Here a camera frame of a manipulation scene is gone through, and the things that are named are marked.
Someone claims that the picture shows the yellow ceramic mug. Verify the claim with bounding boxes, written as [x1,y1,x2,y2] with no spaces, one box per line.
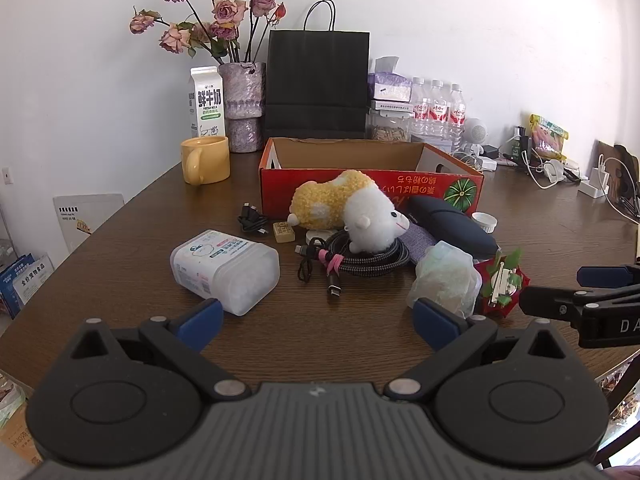
[180,135,232,186]

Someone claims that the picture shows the thin black cable pink tie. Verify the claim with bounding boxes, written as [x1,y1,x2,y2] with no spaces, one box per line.
[296,236,346,285]

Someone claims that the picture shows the white wired earphones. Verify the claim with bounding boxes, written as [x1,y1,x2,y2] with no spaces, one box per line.
[450,149,483,168]

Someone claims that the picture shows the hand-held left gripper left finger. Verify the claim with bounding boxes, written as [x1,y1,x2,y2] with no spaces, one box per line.
[71,298,251,402]

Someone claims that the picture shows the small black cable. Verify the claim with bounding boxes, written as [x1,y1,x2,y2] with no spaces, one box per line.
[236,202,271,237]

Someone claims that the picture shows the navy glasses case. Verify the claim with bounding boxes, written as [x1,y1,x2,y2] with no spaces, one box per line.
[406,195,498,263]

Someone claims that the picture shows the yellow white plush sheep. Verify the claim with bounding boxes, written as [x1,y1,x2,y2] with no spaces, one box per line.
[286,170,412,253]

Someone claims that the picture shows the pale printed packet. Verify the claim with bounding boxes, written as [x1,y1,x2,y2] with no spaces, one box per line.
[0,370,43,466]

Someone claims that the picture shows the yellow snack packet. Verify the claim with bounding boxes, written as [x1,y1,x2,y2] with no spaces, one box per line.
[529,113,570,161]

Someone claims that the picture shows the white sign board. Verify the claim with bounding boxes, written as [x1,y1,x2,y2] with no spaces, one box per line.
[52,192,126,253]

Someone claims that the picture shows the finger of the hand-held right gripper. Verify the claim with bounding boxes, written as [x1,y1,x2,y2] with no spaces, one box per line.
[519,284,640,331]
[576,262,640,288]

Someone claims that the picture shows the white green milk carton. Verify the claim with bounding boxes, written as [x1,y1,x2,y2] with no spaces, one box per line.
[188,66,225,140]

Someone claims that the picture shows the clear plastic bag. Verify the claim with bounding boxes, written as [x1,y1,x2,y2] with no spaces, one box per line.
[406,240,483,318]

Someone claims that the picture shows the white robot figure speaker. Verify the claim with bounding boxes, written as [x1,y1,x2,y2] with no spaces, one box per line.
[462,116,488,158]

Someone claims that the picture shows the purple tissue pack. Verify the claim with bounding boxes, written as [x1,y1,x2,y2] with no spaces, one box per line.
[367,56,413,103]

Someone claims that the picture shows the flat white box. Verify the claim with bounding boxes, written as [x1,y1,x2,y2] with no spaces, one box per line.
[370,100,413,117]

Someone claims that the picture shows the black paper bag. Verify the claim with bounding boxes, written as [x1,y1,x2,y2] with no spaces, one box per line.
[263,0,371,141]

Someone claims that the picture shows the purple textured vase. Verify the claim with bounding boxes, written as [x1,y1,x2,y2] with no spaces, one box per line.
[218,61,267,153]

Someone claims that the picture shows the white cable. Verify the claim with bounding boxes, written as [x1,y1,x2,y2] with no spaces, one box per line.
[520,152,566,190]

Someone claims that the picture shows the clear container of seeds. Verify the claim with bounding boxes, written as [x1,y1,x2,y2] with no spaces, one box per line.
[367,110,412,142]

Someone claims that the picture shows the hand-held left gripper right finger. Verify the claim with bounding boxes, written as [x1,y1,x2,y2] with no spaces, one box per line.
[384,297,566,403]

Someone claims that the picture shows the grey braided cable coil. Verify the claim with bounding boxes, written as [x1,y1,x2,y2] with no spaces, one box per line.
[320,227,412,302]

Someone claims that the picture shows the dried pink rose bouquet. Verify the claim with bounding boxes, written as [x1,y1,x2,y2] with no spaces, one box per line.
[129,0,288,66]

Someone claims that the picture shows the purple woven pouch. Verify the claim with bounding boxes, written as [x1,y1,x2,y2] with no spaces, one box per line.
[400,225,436,266]

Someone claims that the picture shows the red cardboard box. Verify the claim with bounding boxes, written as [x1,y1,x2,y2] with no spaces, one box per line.
[258,137,485,216]

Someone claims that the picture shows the red rose ornament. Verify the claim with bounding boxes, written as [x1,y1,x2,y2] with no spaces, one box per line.
[472,247,531,318]

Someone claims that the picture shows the small green spray bottle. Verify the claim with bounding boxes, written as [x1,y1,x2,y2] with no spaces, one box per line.
[510,127,531,161]

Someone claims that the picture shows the blue booklets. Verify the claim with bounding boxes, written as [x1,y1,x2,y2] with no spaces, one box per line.
[0,255,55,318]

